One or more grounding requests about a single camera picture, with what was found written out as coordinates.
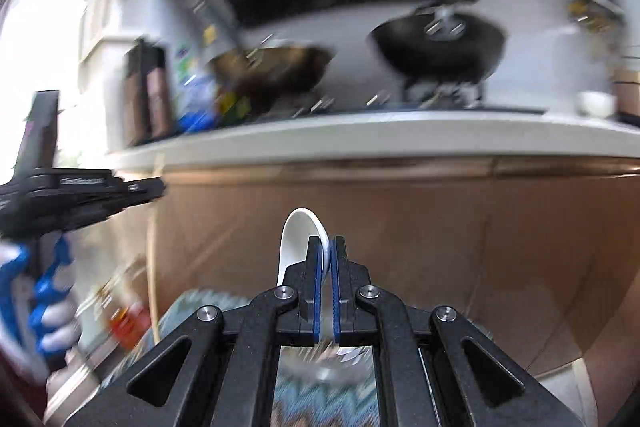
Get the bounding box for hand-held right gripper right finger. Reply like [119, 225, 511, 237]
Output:
[331, 236, 586, 427]

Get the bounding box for white bowl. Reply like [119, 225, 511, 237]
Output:
[577, 91, 617, 118]

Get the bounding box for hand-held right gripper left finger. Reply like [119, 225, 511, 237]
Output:
[65, 236, 331, 427]

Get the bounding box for brown lower cabinets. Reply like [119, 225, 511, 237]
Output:
[149, 159, 640, 375]

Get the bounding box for white ceramic spoon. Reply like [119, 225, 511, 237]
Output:
[276, 208, 368, 364]

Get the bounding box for blue seasoning bag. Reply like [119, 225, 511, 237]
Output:
[176, 72, 217, 132]

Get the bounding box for glass sliding door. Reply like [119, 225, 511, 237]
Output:
[0, 0, 97, 178]

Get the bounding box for black gas stove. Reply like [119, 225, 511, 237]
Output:
[240, 82, 547, 116]

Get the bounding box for zigzag patterned cloth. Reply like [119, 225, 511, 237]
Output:
[100, 289, 382, 427]

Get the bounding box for brown electric kettle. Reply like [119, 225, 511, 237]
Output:
[122, 39, 174, 146]

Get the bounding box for clear glass jar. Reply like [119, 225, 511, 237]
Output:
[279, 347, 372, 385]

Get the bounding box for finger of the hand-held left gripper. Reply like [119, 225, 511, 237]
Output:
[114, 177, 168, 214]

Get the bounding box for bronze wok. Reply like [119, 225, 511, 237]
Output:
[197, 0, 335, 104]

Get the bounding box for dark bottle yellow label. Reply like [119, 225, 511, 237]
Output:
[215, 87, 252, 124]

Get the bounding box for person's left hand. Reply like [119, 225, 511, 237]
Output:
[30, 299, 82, 358]

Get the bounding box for red lid jar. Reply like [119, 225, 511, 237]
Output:
[109, 302, 152, 349]

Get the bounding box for brass water heater valves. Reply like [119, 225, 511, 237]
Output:
[566, 0, 627, 34]

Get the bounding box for white storage box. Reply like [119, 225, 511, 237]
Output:
[81, 33, 132, 154]

